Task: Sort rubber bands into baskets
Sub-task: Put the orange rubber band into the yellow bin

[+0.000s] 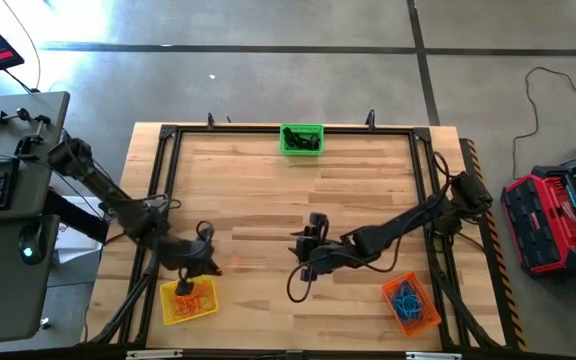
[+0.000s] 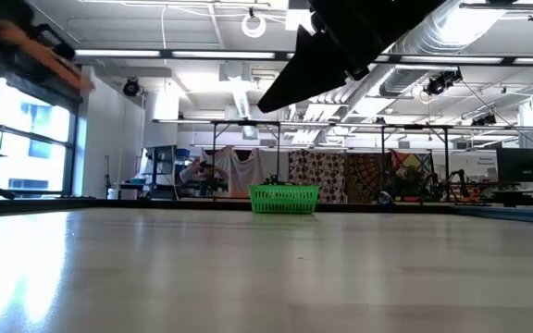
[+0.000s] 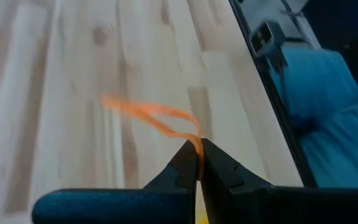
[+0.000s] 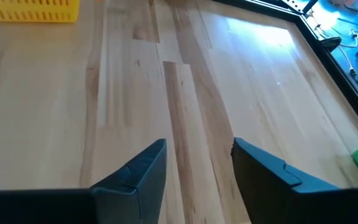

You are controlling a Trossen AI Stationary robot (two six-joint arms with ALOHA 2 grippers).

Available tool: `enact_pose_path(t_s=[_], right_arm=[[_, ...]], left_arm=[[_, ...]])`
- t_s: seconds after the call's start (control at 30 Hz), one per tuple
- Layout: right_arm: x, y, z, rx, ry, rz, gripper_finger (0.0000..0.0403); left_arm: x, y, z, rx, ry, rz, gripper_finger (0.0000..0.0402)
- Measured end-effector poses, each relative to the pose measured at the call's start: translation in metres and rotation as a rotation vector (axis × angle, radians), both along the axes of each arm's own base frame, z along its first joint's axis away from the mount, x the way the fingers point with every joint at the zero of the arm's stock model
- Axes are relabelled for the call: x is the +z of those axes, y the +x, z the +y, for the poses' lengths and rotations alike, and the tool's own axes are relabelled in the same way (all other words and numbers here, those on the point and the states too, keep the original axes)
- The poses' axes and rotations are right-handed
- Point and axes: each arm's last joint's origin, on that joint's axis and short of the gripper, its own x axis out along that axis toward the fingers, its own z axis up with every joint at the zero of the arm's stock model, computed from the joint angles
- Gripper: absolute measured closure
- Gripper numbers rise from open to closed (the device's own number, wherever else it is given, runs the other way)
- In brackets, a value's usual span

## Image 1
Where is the silver frame bracket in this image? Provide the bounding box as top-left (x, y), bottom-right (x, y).
top-left (125, 348), bottom-right (184, 360)
top-left (405, 351), bottom-right (464, 360)

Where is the black floor cable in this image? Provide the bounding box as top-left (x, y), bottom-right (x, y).
top-left (511, 66), bottom-right (576, 160)

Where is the yellow plastic basket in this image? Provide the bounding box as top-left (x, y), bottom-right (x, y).
top-left (159, 274), bottom-right (220, 327)

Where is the grey side desk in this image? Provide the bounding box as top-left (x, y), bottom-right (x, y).
top-left (0, 89), bottom-right (71, 346)

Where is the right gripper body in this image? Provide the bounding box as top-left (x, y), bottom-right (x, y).
top-left (293, 232), bottom-right (357, 277)

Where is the white cardboard box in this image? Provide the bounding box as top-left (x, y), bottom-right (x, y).
top-left (52, 195), bottom-right (104, 266)

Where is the orange rubber band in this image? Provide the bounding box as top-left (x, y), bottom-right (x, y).
top-left (172, 285), bottom-right (215, 318)

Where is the black computer mouse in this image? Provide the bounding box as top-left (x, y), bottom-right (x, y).
top-left (17, 222), bottom-right (48, 266)

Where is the red black toolbox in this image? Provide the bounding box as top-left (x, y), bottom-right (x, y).
top-left (500, 164), bottom-right (576, 279)

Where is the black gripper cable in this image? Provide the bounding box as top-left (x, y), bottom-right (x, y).
top-left (195, 219), bottom-right (217, 246)
top-left (286, 257), bottom-right (329, 304)

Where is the green plastic basket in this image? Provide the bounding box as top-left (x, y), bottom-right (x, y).
top-left (279, 123), bottom-right (326, 158)

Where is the blue rubber band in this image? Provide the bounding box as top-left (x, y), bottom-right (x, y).
top-left (389, 279), bottom-right (425, 322)

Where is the orange floor cable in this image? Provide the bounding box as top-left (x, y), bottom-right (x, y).
top-left (1, 0), bottom-right (43, 90)

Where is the yellow black hazard strip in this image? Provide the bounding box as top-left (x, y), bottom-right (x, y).
top-left (460, 137), bottom-right (528, 352)

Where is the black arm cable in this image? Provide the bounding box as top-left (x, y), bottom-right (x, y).
top-left (431, 151), bottom-right (453, 194)

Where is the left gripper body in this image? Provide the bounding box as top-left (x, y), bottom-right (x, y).
top-left (159, 232), bottom-right (218, 281)

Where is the orange plastic basket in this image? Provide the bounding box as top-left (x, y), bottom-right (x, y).
top-left (380, 271), bottom-right (443, 339)

